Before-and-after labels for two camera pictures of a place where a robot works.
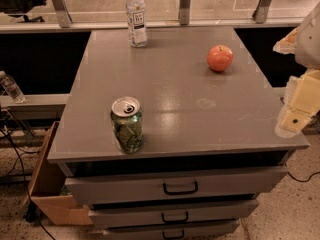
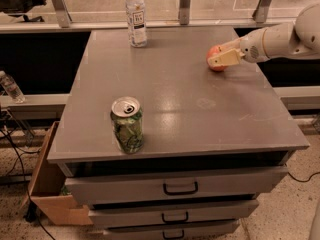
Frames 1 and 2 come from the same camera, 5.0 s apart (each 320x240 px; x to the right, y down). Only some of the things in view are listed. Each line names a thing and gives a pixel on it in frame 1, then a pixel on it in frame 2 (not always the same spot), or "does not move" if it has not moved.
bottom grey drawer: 188,231 does not move
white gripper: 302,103 → 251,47
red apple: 219,58 does not move
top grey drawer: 132,183 does not move
